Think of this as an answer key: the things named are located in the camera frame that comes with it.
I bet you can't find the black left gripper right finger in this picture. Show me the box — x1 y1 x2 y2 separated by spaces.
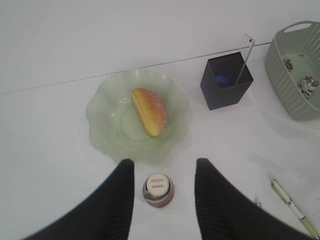
194 158 315 240

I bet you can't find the blue pencil sharpener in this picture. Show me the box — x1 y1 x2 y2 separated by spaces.
216 75 231 85

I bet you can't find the white paper ball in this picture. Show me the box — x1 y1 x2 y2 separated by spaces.
298 76 320 99

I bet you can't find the sugared bread roll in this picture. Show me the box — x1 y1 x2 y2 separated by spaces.
131 87 167 137

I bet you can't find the dark paper ball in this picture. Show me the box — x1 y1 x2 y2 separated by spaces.
283 58 293 72

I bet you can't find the pale green plastic basket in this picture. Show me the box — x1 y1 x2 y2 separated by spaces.
265 21 320 121

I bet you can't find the pale green wavy glass plate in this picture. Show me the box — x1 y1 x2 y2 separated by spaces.
85 69 189 163

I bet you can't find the blue grip ballpoint pen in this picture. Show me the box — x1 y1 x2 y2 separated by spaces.
254 196 262 208

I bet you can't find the black mesh pen holder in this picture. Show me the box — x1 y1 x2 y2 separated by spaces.
200 52 254 110

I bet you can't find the clear plastic ruler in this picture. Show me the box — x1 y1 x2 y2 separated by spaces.
235 34 255 85

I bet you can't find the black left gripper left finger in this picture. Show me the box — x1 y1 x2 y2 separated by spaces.
28 159 135 240

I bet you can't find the cream grip ballpoint pen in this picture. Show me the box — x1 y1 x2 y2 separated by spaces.
268 175 320 240

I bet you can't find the brown Nescafe coffee bottle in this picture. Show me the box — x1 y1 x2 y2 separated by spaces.
142 172 175 208

